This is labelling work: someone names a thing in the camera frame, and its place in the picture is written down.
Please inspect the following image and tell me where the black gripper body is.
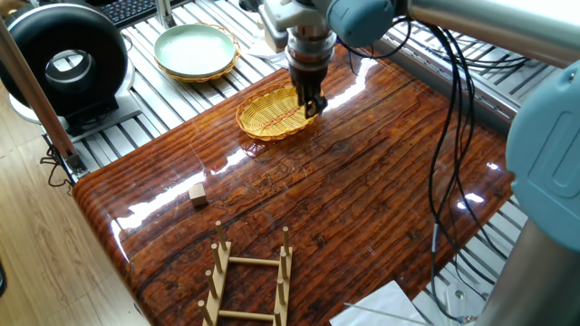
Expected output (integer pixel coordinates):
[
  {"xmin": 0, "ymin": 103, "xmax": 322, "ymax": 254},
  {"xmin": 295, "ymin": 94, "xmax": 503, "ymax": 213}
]
[{"xmin": 288, "ymin": 62, "xmax": 328, "ymax": 103}]

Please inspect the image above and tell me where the yellow wicker basket dish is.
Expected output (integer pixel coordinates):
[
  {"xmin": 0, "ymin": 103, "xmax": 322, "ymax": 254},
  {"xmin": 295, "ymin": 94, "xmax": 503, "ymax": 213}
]
[{"xmin": 235, "ymin": 83, "xmax": 325, "ymax": 142}]

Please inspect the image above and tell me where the wooden peg dish rack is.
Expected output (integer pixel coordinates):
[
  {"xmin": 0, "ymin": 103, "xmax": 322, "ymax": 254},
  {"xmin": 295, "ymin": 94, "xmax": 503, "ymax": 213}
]
[{"xmin": 197, "ymin": 220, "xmax": 295, "ymax": 326}]

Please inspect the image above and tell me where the white paper sheet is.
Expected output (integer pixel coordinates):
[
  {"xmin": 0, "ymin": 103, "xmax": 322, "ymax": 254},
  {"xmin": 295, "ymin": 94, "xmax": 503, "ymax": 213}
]
[{"xmin": 329, "ymin": 280, "xmax": 430, "ymax": 326}]

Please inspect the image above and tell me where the brown frame post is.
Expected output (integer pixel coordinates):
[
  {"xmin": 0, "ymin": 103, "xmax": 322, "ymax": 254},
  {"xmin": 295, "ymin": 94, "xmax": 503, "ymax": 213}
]
[{"xmin": 0, "ymin": 17, "xmax": 90, "ymax": 177}]

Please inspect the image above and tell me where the small wooden cube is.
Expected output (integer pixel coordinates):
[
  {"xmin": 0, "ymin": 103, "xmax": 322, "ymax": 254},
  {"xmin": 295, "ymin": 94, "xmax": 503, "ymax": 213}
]
[{"xmin": 188, "ymin": 183, "xmax": 208, "ymax": 208}]

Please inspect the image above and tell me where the black cable bundle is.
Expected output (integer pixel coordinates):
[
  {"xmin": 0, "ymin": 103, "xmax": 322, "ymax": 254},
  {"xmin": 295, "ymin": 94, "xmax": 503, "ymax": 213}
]
[{"xmin": 337, "ymin": 17, "xmax": 531, "ymax": 322}]

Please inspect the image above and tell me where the silver upright stand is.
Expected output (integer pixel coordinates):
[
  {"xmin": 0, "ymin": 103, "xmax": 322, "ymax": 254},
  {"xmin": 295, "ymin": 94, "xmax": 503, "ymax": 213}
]
[{"xmin": 155, "ymin": 0, "xmax": 177, "ymax": 29}]

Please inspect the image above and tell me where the pale green plate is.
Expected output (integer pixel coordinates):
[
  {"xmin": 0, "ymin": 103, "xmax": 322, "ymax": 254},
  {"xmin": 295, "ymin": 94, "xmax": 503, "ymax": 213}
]
[{"xmin": 153, "ymin": 23, "xmax": 237, "ymax": 78}]

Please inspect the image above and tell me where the black keyboard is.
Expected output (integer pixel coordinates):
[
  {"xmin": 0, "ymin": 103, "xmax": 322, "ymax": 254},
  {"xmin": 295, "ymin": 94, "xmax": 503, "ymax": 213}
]
[{"xmin": 97, "ymin": 0, "xmax": 160, "ymax": 29}]

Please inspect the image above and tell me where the black ring shaped device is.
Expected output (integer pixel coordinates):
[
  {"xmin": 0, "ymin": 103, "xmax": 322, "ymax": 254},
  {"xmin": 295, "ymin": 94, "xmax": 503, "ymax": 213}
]
[{"xmin": 0, "ymin": 3, "xmax": 130, "ymax": 135}]

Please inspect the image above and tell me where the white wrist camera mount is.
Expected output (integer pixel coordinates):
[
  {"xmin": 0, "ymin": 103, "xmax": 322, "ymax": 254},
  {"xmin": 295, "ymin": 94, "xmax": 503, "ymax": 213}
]
[{"xmin": 257, "ymin": 0, "xmax": 336, "ymax": 51}]

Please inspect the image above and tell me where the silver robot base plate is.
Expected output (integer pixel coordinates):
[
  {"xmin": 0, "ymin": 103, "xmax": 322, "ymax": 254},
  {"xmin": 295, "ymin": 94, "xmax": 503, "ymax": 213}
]
[{"xmin": 443, "ymin": 283, "xmax": 493, "ymax": 325}]

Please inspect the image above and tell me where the black floor cable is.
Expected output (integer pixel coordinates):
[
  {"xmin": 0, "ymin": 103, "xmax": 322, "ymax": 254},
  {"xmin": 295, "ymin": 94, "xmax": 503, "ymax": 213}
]
[{"xmin": 39, "ymin": 143, "xmax": 74, "ymax": 190}]

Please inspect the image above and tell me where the beige cardboard box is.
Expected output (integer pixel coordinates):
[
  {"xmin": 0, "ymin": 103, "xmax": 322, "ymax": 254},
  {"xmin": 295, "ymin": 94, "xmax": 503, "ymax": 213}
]
[{"xmin": 264, "ymin": 24, "xmax": 290, "ymax": 54}]

